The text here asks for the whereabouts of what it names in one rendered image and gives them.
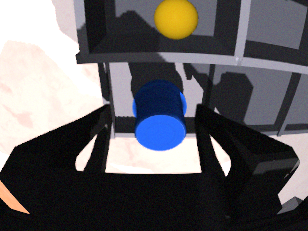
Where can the yellow ball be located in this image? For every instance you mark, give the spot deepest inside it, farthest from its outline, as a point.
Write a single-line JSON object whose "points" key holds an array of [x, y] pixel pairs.
{"points": [[176, 19]]}

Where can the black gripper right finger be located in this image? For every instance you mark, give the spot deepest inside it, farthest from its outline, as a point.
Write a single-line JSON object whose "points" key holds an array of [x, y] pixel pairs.
{"points": [[260, 165]]}

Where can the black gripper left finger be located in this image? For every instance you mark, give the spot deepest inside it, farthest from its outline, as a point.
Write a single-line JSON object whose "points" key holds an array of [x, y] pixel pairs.
{"points": [[60, 147]]}

